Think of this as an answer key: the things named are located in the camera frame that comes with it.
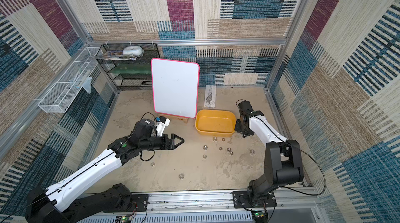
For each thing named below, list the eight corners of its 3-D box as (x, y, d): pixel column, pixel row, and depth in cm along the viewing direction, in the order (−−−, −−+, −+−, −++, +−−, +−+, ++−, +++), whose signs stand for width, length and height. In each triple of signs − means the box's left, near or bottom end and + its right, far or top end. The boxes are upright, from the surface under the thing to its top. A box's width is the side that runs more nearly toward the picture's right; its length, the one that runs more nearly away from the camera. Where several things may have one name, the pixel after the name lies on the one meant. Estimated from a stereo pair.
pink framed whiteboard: (157, 116, 108) (140, 75, 80) (165, 99, 118) (153, 57, 90) (195, 123, 104) (192, 83, 76) (201, 105, 114) (200, 63, 86)
